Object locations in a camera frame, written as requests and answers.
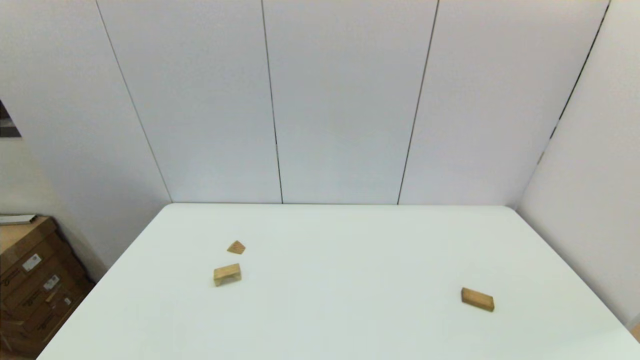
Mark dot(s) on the arched wooden building block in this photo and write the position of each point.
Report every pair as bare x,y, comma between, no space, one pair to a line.
227,274

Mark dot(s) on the rectangular wooden building block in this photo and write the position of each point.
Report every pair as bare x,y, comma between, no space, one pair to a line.
477,299

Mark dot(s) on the triangular wooden building block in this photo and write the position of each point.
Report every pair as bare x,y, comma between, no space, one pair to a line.
236,247

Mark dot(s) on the brown cardboard box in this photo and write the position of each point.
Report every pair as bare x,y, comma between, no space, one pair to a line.
51,283
66,301
31,261

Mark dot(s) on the flat grey panel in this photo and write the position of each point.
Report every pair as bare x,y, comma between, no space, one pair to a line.
17,219

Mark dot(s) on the dark wall picture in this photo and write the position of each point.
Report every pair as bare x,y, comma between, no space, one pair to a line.
9,125

